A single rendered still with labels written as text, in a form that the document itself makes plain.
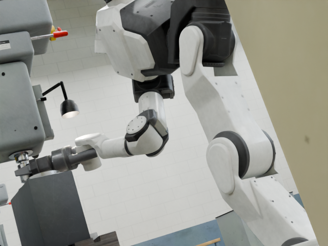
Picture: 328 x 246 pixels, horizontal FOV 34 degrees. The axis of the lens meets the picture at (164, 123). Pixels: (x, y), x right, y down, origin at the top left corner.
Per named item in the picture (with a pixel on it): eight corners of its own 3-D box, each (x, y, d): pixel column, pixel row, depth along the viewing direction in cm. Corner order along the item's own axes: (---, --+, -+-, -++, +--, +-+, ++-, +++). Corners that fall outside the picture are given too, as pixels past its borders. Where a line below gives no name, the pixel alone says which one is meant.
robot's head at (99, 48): (119, 53, 195) (105, 52, 201) (120, 25, 193) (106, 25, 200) (105, 53, 190) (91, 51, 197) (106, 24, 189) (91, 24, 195)
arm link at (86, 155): (62, 145, 194) (92, 135, 194) (72, 172, 195) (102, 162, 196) (60, 151, 182) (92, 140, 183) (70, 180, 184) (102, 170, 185)
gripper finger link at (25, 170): (14, 169, 187) (31, 164, 187) (16, 178, 186) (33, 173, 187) (12, 169, 185) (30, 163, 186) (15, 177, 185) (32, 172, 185)
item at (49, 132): (53, 139, 198) (39, 88, 203) (54, 135, 194) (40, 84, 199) (43, 141, 197) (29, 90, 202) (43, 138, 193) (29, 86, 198)
